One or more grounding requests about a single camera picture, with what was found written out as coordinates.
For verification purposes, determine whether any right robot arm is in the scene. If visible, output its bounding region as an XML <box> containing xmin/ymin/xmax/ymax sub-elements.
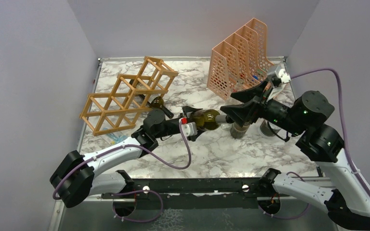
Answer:
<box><xmin>221</xmin><ymin>80</ymin><xmax>370</xmax><ymax>231</ymax></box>

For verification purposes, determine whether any green wine bottle white label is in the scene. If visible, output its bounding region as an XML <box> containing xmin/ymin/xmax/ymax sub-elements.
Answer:
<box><xmin>128</xmin><ymin>79</ymin><xmax>175</xmax><ymax>120</ymax></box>

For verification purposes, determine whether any dark wine bottle black neck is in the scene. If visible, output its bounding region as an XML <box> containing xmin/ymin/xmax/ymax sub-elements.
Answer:
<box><xmin>229</xmin><ymin>123</ymin><xmax>251</xmax><ymax>139</ymax></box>

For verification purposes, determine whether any wooden wine rack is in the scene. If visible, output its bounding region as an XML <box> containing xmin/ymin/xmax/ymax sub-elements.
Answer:
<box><xmin>79</xmin><ymin>56</ymin><xmax>179</xmax><ymax>136</ymax></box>

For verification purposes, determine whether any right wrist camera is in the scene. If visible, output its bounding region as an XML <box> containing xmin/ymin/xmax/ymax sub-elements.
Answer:
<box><xmin>266</xmin><ymin>63</ymin><xmax>291</xmax><ymax>88</ymax></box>

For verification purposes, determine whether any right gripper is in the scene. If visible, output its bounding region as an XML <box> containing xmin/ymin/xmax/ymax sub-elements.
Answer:
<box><xmin>220</xmin><ymin>77</ymin><xmax>305</xmax><ymax>136</ymax></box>

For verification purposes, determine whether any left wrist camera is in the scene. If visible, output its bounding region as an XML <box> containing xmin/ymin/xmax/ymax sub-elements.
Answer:
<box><xmin>179</xmin><ymin>117</ymin><xmax>198</xmax><ymax>137</ymax></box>

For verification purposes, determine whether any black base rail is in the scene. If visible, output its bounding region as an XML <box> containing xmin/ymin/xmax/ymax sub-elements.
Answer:
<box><xmin>101</xmin><ymin>177</ymin><xmax>276</xmax><ymax>210</ymax></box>

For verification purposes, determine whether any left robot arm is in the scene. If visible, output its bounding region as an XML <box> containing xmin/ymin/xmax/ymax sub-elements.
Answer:
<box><xmin>50</xmin><ymin>106</ymin><xmax>198</xmax><ymax>207</ymax></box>

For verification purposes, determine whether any clear round glass bottle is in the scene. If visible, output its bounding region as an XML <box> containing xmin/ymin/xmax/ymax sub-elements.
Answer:
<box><xmin>258</xmin><ymin>120</ymin><xmax>281</xmax><ymax>137</ymax></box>

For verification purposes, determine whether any clear tall glass bottle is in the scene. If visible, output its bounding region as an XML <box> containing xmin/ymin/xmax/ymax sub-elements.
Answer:
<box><xmin>220</xmin><ymin>99</ymin><xmax>237</xmax><ymax>131</ymax></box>

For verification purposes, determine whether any green wine bottle silver neck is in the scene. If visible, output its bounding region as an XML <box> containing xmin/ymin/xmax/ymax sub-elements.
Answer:
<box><xmin>194</xmin><ymin>109</ymin><xmax>234</xmax><ymax>131</ymax></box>

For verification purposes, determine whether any blue white sticker disc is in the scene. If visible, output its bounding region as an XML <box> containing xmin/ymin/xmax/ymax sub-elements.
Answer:
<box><xmin>102</xmin><ymin>131</ymin><xmax>127</xmax><ymax>146</ymax></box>

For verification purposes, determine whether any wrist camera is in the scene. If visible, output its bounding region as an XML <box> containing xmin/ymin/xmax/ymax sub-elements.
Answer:
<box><xmin>179</xmin><ymin>117</ymin><xmax>198</xmax><ymax>137</ymax></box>
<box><xmin>266</xmin><ymin>63</ymin><xmax>291</xmax><ymax>88</ymax></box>

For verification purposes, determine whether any orange plastic file organizer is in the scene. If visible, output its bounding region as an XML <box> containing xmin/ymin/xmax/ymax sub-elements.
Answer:
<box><xmin>207</xmin><ymin>18</ymin><xmax>275</xmax><ymax>100</ymax></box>

